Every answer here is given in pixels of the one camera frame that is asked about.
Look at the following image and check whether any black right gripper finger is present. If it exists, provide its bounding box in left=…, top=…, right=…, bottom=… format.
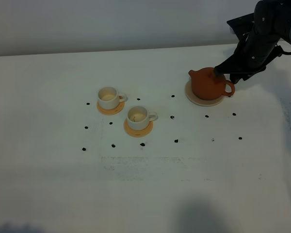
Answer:
left=213, top=54, right=238, bottom=76
left=229, top=73, right=243, bottom=84

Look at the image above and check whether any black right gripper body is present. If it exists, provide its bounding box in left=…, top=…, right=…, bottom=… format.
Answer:
left=234, top=29, right=283, bottom=81

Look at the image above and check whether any brown clay teapot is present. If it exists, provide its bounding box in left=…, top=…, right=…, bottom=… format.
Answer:
left=188, top=67, right=235, bottom=100

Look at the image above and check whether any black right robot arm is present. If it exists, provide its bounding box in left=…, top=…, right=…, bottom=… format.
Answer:
left=214, top=0, right=291, bottom=84

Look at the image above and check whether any white teapot saucer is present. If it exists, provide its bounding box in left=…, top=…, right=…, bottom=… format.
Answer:
left=185, top=80, right=225, bottom=107

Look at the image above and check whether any white teacup near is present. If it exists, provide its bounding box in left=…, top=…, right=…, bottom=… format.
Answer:
left=127, top=105, right=158, bottom=131

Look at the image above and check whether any white teacup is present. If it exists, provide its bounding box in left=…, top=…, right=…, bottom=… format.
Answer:
left=127, top=105, right=158, bottom=131
left=97, top=86, right=127, bottom=110

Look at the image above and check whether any orange coaster near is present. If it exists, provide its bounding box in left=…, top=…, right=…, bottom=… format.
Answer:
left=124, top=119, right=153, bottom=137

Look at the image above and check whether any orange coaster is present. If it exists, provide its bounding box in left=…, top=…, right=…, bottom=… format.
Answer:
left=97, top=100, right=125, bottom=115
left=124, top=119, right=153, bottom=137

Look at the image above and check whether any white teacup far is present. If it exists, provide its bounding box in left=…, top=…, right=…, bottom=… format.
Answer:
left=97, top=86, right=127, bottom=110

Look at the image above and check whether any orange coaster far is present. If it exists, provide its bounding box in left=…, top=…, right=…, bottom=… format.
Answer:
left=97, top=100, right=125, bottom=115

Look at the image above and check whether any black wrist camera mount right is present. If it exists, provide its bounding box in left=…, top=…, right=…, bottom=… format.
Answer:
left=227, top=13, right=254, bottom=40

